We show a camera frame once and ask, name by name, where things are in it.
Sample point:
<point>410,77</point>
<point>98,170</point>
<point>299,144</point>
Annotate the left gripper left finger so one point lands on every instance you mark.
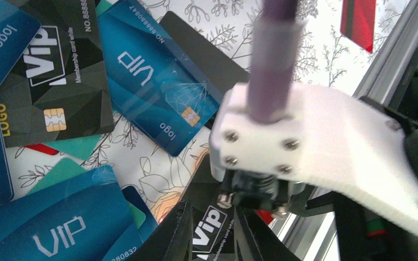
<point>172,239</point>

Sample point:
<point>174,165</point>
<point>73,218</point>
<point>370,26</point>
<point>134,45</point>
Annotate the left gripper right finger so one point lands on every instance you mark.
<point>254,240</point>

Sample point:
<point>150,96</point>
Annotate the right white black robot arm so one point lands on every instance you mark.
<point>388,238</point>

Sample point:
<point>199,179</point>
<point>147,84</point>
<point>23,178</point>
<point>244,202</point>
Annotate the black VIP card right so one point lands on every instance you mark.
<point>213,237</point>

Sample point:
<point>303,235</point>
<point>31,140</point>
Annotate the blue VIP card lower right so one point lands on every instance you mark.
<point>85,217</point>

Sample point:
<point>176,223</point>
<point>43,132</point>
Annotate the green VIP card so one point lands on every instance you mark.
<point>71,152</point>

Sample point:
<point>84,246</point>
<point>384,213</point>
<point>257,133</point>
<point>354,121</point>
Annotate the blue card upper right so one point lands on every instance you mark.
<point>152,81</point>

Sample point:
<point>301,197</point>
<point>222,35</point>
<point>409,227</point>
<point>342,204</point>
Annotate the black card bottom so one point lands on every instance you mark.
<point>54,83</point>

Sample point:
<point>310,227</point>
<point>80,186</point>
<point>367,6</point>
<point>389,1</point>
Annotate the red card lower right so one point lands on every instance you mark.
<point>358,22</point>

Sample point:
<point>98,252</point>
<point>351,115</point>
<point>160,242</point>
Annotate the floral patterned table mat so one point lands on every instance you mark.
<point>194,47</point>

